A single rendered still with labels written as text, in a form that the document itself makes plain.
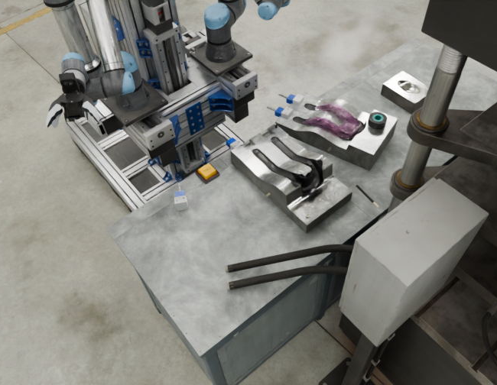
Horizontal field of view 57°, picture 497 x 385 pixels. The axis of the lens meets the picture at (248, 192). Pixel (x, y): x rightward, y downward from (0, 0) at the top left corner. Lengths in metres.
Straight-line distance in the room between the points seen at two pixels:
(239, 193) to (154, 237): 0.41
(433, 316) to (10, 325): 2.21
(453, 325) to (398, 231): 0.76
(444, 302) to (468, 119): 0.78
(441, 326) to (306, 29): 3.13
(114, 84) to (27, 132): 2.20
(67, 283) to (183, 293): 1.26
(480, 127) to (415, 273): 0.44
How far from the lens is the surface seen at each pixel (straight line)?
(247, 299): 1.77
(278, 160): 2.03
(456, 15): 1.06
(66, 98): 1.59
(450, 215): 1.21
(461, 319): 1.87
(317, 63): 3.98
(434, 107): 1.25
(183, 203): 1.97
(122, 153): 3.13
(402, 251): 1.12
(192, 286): 1.81
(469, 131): 1.32
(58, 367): 2.76
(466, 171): 1.57
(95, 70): 2.02
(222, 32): 2.22
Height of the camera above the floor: 2.41
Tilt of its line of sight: 53 degrees down
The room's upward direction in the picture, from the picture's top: 5 degrees counter-clockwise
